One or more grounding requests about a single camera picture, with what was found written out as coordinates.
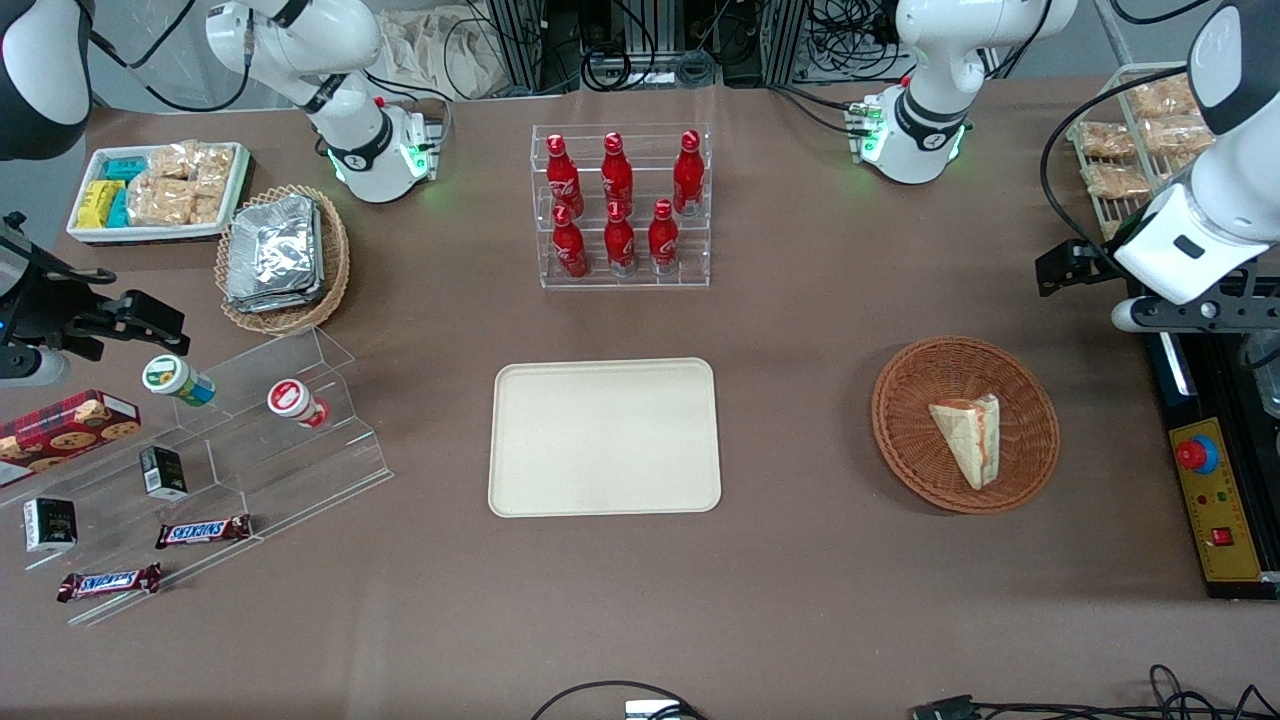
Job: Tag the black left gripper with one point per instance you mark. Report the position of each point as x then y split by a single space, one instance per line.
1092 257

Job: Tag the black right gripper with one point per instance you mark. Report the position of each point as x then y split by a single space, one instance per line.
40 298

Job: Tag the triangular sandwich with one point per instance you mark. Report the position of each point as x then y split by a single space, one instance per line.
970 435

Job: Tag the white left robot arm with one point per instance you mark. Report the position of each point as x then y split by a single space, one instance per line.
935 60

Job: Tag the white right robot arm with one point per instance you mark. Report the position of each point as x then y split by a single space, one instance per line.
300 40

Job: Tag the white rectangular snack tray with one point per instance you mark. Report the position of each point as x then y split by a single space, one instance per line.
150 233

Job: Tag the light tan wicker basket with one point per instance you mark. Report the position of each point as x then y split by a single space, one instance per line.
335 260

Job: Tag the brown round wicker basket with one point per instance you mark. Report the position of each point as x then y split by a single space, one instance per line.
900 420

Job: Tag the cream rectangular tray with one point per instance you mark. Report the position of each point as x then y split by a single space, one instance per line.
605 440

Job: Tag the green lid yogurt cup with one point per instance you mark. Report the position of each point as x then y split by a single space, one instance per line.
170 377

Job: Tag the bagged fried snack packet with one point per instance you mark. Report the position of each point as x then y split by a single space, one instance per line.
1178 135
1105 140
1165 98
1115 180

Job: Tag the teal snack packet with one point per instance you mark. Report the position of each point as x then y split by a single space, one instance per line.
125 169
119 208

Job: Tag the clear bagged cracker packet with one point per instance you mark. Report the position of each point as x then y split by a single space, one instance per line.
215 165
172 160
207 202
160 202

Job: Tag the yellow snack packet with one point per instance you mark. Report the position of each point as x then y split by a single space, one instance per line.
98 204

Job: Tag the silver foil pack stack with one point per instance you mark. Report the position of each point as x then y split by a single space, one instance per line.
275 250

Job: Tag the red tartan cookie box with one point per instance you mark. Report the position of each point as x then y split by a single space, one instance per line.
60 435

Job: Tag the small black tea box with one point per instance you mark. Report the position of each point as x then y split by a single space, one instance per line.
163 473
50 525

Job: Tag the black control box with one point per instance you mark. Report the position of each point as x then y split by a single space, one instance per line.
1165 380

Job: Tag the red lid yogurt cup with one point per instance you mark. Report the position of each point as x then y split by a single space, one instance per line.
290 400

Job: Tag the clear acrylic stepped stand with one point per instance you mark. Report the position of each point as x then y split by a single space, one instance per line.
300 470

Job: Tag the brown snickers bar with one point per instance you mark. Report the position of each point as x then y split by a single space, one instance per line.
203 532
108 582

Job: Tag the red emergency stop button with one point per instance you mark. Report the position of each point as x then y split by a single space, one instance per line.
1195 455

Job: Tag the clear plastic container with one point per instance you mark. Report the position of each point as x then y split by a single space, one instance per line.
1265 375

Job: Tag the yellow control panel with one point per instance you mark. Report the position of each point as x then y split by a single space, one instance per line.
1215 500

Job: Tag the red cola bottle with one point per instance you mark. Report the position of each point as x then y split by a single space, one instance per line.
570 250
562 180
617 175
688 175
663 240
620 245

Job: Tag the beige cloth bag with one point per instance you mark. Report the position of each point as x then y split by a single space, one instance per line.
440 50

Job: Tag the clear acrylic bottle rack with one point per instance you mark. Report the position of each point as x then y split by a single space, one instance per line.
640 280

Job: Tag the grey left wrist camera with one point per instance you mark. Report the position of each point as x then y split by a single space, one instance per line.
1180 315

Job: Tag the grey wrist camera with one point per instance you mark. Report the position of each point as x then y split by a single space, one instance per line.
30 367
1180 315

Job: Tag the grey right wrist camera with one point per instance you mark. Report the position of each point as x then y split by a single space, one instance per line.
30 367

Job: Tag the aluminium profile frame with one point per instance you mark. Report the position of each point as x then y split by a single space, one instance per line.
520 40

